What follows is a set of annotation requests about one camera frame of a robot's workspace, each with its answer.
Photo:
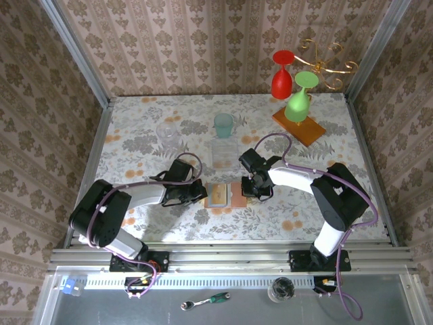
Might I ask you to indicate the brown card holder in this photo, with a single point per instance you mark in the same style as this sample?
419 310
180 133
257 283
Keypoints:
236 196

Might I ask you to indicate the gold credit card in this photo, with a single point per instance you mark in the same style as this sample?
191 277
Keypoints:
218 195

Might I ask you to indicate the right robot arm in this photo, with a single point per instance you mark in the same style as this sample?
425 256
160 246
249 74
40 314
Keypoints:
338 203

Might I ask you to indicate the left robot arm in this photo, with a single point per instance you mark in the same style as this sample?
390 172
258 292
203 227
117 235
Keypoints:
101 216

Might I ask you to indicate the clear acrylic card box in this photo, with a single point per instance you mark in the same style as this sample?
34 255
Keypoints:
225 152

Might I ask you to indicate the floral tablecloth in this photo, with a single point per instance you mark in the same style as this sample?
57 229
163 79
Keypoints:
236 223

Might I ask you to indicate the clear glass tumbler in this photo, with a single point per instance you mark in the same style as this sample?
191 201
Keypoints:
166 132

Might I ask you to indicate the teal plastic cup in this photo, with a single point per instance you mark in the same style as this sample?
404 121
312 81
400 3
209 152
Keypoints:
223 127

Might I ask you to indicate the wooden rack base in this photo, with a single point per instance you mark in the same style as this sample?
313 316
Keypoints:
309 132

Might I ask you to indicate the green wine glass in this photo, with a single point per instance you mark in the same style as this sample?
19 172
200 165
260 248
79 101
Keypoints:
297 107

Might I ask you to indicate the red wine glass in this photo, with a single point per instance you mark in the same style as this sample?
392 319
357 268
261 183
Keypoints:
281 84

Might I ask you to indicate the clear glass jar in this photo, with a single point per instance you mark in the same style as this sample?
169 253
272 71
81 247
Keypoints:
280 289

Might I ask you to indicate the grey metal shelf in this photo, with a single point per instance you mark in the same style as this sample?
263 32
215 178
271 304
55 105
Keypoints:
236 311

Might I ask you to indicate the blue white plastic part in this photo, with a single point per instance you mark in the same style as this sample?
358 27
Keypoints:
69 287

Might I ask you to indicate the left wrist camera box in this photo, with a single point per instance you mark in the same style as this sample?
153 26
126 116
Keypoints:
181 171

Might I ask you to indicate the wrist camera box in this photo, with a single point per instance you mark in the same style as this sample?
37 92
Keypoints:
181 171
252 159

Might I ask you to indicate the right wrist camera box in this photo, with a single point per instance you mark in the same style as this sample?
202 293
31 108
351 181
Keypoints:
252 159

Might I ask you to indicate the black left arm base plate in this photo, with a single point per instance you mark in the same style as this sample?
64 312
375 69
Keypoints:
159 260

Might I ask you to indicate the aluminium front frame rail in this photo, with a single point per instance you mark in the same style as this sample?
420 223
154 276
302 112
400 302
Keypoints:
230 257

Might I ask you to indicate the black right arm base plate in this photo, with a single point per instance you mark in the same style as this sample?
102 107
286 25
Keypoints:
343 261

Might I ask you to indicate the aluminium frame post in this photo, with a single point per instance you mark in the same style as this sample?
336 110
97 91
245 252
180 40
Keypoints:
375 50
78 54

